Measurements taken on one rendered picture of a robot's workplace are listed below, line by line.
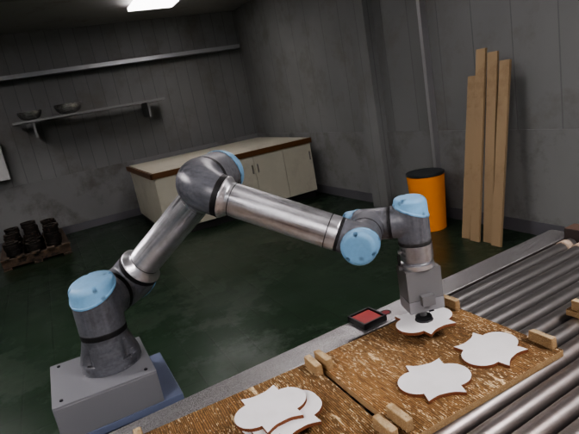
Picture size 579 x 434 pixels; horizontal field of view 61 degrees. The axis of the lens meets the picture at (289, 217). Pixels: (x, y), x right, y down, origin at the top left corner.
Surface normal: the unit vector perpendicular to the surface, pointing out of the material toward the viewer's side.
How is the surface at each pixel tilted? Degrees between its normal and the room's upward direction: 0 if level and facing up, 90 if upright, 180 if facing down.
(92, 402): 90
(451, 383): 0
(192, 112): 90
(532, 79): 90
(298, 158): 90
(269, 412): 0
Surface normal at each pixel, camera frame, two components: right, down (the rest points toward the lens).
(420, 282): 0.15, 0.22
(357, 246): -0.25, 0.27
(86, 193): 0.45, 0.14
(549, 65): -0.88, 0.26
